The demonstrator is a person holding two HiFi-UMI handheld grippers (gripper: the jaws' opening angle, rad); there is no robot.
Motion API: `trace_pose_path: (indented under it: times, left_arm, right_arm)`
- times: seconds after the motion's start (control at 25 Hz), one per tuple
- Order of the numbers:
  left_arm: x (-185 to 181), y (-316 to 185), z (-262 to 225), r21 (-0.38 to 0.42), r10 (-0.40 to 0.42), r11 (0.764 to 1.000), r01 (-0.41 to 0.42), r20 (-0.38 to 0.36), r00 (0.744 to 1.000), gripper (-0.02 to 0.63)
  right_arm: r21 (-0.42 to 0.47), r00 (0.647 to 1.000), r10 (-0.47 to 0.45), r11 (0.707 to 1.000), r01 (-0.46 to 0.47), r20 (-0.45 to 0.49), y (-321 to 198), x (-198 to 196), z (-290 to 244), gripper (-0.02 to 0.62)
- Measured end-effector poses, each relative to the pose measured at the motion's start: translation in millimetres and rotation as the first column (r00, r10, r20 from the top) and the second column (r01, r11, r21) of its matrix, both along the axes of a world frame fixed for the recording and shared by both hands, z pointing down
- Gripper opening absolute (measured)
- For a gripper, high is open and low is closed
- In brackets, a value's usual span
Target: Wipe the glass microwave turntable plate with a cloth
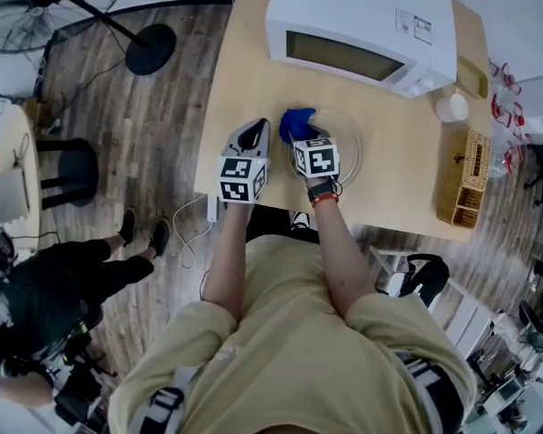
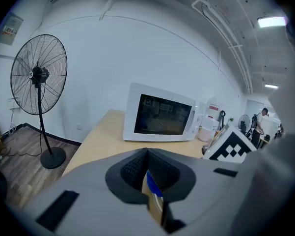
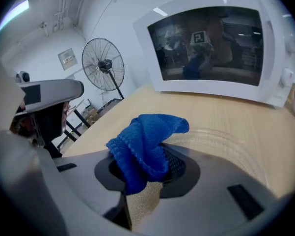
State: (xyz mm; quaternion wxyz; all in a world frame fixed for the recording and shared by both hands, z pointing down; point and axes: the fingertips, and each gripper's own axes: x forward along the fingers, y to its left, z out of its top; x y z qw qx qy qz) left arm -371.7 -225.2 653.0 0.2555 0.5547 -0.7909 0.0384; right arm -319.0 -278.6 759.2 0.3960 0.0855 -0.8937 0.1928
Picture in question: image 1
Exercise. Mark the red wristband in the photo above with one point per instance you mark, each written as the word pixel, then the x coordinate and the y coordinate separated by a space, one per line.
pixel 325 199

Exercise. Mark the black wristwatch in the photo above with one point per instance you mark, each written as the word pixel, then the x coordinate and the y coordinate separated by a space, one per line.
pixel 321 190

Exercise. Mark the tan tray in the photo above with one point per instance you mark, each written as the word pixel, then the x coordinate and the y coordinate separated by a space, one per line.
pixel 473 77

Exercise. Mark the black standing fan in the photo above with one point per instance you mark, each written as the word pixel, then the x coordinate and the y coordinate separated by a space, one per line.
pixel 27 7

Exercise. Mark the white power strip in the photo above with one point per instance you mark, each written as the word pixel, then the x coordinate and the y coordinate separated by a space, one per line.
pixel 212 208

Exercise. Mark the clear glass plate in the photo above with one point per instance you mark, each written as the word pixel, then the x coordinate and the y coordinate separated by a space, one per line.
pixel 350 147

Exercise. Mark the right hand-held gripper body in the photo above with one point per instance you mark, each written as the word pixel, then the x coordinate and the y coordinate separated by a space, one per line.
pixel 318 158

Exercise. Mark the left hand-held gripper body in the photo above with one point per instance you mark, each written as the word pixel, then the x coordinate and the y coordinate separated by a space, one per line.
pixel 235 174

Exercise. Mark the white cup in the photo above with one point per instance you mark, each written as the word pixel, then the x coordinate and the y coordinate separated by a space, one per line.
pixel 452 106

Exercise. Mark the blue cloth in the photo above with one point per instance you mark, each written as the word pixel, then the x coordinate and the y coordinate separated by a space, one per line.
pixel 296 125

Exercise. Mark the black round stool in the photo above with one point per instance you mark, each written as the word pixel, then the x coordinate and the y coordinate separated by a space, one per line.
pixel 74 174

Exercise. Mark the person's left forearm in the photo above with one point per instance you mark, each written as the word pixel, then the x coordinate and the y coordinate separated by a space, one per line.
pixel 228 256

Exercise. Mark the wicker tissue box organizer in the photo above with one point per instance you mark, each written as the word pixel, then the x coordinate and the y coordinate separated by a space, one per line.
pixel 465 183

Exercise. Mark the round white table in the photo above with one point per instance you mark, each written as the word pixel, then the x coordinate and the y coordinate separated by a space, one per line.
pixel 9 134

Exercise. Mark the person's beige shirt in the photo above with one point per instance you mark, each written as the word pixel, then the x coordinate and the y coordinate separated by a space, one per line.
pixel 298 346

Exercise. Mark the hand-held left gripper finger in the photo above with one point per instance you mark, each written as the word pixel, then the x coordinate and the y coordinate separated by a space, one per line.
pixel 266 145
pixel 236 137

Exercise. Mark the white microwave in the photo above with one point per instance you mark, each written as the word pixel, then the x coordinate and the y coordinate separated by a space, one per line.
pixel 352 7

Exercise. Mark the person's white shoe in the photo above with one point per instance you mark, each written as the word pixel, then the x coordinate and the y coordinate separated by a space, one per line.
pixel 301 220

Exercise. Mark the person's black trousers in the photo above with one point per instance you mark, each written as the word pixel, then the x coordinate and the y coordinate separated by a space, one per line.
pixel 264 224

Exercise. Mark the white chair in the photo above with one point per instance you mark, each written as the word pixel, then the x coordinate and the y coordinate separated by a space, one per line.
pixel 470 314

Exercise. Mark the person's right forearm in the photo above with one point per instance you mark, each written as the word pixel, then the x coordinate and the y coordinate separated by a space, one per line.
pixel 343 260

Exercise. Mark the grey laptop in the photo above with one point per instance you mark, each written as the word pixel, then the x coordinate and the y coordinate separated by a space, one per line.
pixel 9 195

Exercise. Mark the black waist bag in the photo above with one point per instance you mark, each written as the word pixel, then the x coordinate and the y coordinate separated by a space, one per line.
pixel 427 278

